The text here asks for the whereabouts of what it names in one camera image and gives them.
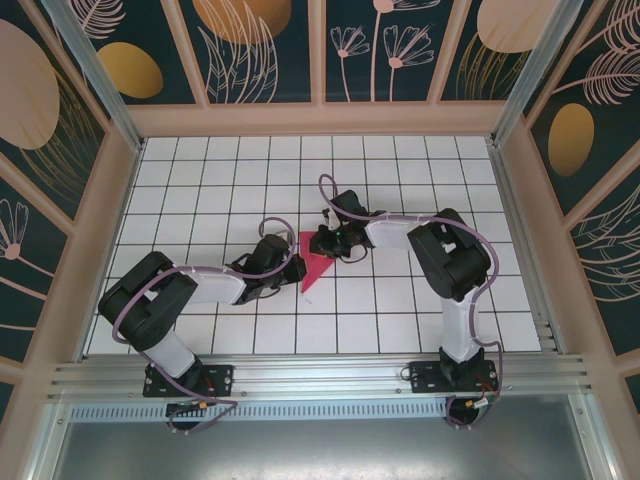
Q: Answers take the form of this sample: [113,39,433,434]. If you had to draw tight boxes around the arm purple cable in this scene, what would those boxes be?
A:
[112,217,296,436]
[318,173,503,432]

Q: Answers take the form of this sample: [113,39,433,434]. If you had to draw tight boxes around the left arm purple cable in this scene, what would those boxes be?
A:
[112,217,296,436]

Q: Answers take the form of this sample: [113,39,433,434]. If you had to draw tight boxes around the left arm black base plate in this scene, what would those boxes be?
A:
[143,363,236,399]

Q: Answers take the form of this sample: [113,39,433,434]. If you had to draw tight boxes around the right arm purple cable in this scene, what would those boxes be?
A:
[318,173,503,432]

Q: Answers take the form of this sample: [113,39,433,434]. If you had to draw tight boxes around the grey metal sheet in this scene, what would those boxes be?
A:
[29,417,616,480]

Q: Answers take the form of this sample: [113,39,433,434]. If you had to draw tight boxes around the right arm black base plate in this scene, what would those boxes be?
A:
[408,360,501,396]

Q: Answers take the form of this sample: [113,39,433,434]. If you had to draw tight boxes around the aluminium frame post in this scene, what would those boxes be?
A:
[489,0,584,146]
[39,0,146,154]

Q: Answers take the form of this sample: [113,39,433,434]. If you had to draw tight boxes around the aluminium side rail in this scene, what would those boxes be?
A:
[487,139,569,354]

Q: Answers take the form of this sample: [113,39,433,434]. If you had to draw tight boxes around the long aluminium mounting rail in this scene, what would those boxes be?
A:
[47,353,596,401]

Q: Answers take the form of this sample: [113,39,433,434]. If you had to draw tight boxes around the pink paper sheet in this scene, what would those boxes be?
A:
[298,230,337,294]

